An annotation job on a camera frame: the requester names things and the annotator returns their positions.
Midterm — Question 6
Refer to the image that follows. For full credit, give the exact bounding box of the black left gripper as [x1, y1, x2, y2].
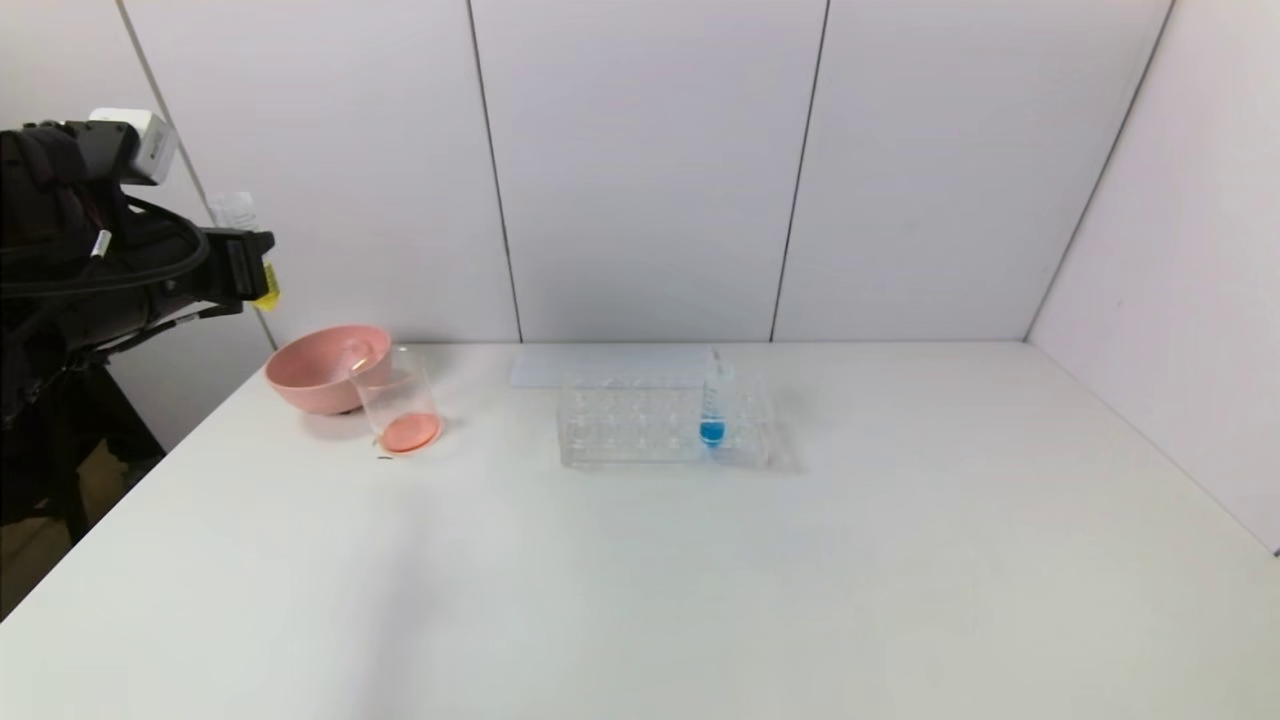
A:
[166, 226, 276, 313]

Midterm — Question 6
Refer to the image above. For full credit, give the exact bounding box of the test tube with yellow pigment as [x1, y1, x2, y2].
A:
[208, 190, 283, 311]

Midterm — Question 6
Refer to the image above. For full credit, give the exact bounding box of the clear glass beaker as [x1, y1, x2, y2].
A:
[350, 345, 444, 456]

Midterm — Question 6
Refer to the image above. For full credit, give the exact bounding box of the clear acrylic test tube rack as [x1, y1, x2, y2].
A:
[557, 368, 776, 469]

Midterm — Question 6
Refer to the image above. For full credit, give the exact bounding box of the test tube with blue pigment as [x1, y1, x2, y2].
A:
[697, 348, 731, 453]

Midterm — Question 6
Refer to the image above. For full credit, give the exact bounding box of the pink plastic bowl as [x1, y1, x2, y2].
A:
[264, 323, 393, 416]

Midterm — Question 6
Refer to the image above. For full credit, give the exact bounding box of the black stand beside table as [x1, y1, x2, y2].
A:
[0, 330, 166, 561]

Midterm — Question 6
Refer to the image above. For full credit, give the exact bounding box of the white paper sheet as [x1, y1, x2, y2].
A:
[510, 346, 721, 389]

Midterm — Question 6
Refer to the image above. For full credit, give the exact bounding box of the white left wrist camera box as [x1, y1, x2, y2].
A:
[88, 108, 179, 187]

